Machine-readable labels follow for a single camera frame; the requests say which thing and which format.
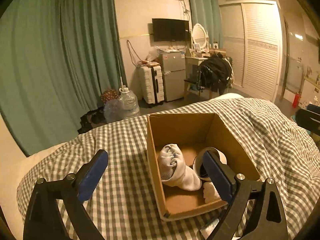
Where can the white dressing table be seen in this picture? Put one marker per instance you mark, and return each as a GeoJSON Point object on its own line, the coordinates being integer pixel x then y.
{"type": "Point", "coordinates": [197, 61]}

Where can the white suitcase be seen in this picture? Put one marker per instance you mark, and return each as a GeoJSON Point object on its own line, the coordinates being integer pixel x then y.
{"type": "Point", "coordinates": [151, 83]}

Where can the black wall television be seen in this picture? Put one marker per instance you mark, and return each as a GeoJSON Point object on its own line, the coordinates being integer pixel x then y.
{"type": "Point", "coordinates": [170, 29]}

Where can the brown cardboard box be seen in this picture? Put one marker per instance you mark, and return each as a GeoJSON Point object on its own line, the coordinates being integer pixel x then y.
{"type": "Point", "coordinates": [197, 165]}

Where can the silver mini fridge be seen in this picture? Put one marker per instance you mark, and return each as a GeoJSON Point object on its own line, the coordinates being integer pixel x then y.
{"type": "Point", "coordinates": [172, 73]}

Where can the white sock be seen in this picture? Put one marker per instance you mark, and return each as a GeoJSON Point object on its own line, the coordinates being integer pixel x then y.
{"type": "Point", "coordinates": [178, 168]}

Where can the clear water jug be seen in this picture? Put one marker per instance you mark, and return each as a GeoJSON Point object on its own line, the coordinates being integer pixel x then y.
{"type": "Point", "coordinates": [128, 102]}

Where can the white tape roll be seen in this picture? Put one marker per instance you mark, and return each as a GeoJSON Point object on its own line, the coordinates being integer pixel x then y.
{"type": "Point", "coordinates": [200, 166]}

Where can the small white cloth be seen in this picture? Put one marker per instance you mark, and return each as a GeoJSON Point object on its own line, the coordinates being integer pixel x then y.
{"type": "Point", "coordinates": [211, 192]}

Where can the grey checked blanket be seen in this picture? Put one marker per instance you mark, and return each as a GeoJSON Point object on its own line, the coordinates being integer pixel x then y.
{"type": "Point", "coordinates": [140, 175]}

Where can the white oval vanity mirror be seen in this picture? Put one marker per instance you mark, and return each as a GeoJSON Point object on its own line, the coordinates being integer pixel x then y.
{"type": "Point", "coordinates": [199, 36]}

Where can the dark patterned bag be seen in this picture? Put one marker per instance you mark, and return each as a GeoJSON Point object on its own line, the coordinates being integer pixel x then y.
{"type": "Point", "coordinates": [109, 95]}

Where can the wooden chair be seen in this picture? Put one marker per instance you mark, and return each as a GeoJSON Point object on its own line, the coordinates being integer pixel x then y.
{"type": "Point", "coordinates": [191, 86]}

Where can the white pillow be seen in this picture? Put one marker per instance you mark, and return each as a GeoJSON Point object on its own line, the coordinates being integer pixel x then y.
{"type": "Point", "coordinates": [17, 180]}

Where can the pile of dark shoes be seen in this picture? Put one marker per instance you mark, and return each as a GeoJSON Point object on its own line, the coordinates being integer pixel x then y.
{"type": "Point", "coordinates": [92, 120]}

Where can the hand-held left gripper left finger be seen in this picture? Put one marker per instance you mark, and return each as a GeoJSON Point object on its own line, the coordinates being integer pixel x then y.
{"type": "Point", "coordinates": [92, 173]}

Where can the white louvered wardrobe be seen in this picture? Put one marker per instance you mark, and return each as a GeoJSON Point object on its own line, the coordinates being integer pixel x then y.
{"type": "Point", "coordinates": [255, 47]}

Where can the red fire extinguisher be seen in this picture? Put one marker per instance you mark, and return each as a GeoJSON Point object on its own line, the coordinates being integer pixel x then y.
{"type": "Point", "coordinates": [296, 100]}

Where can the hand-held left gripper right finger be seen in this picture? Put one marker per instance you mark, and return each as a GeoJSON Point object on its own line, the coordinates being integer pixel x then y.
{"type": "Point", "coordinates": [217, 172]}

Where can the black jacket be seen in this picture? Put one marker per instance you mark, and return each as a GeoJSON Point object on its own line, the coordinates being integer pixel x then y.
{"type": "Point", "coordinates": [215, 73]}

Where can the narrow green curtain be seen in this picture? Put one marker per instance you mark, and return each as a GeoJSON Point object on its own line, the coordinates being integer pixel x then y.
{"type": "Point", "coordinates": [205, 12]}

